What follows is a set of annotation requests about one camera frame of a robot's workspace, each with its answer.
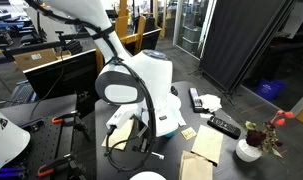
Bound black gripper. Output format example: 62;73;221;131
131;114;152;154

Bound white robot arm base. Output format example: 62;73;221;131
0;102;31;177

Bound blue plastic cup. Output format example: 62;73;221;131
163;130;177;140

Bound square brown paper napkin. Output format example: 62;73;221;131
101;118;135;152

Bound small white paper plate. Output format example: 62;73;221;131
129;170;167;180

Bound brown cardboard piece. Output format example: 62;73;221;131
179;150;214;180

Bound large white paper plate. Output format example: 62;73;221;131
167;92;183;112

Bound flat brown paper napkin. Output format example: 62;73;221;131
190;124;224;167

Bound long black TV remote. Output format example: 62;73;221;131
188;87;206;114

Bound crumpled white tissue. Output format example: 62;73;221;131
198;93;223;113

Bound small black remote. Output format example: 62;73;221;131
206;115;242;140

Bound black breadboard table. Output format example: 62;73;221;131
0;94;79;180

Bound black computer monitor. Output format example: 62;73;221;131
23;49;100;118

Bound white ribbed vase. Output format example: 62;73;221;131
235;138;264;163

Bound dark red flower bouquet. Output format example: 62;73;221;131
244;119;285;159

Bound grey storage bins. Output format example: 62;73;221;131
181;24;203;54

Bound black keyboard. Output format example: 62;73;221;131
9;80;38;106

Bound cardboard box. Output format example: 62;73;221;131
13;48;73;72

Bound blue bin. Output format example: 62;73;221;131
255;78;287;102

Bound black partition curtain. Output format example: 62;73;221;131
198;0;297;93

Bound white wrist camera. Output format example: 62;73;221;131
105;104;140;132

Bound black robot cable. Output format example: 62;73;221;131
24;0;158;173

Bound orange handled black clamp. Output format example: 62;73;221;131
51;112;81;125
36;153;75;178

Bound yellow wooden frame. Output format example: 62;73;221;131
95;0;167;73

